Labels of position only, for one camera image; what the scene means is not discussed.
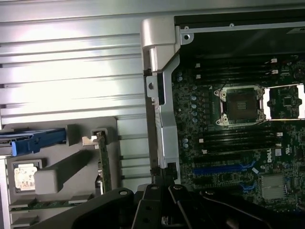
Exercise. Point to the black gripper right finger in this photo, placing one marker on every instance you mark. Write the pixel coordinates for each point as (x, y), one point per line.
(188, 210)

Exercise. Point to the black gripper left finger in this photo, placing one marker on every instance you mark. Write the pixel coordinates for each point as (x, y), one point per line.
(114, 198)

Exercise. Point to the blue expansion slot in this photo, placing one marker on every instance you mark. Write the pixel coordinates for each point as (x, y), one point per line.
(219, 170)

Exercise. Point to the long black expansion slot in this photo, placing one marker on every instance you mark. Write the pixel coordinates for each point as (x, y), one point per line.
(214, 159)

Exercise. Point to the grey parts rack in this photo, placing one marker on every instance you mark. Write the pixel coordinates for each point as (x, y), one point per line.
(54, 179)

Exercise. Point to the green RAM stick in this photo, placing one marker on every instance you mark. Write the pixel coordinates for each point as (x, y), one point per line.
(47, 205)

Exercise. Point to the green motherboard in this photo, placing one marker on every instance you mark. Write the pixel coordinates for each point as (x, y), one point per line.
(188, 128)

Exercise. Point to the silver chipset heatsink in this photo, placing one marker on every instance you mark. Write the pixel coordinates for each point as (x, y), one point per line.
(272, 187)

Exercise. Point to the black open PC case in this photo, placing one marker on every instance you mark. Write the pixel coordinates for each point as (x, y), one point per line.
(166, 124)

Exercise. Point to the silver CPU chip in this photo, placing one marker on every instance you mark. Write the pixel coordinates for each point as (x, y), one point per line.
(23, 179)

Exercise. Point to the hard disk with blue caddy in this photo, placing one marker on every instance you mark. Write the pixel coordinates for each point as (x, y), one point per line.
(38, 140)

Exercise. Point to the CPU socket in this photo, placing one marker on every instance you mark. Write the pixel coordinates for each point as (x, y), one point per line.
(240, 106)

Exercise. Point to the silver socket cover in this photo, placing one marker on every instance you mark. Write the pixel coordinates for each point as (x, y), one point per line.
(283, 117)

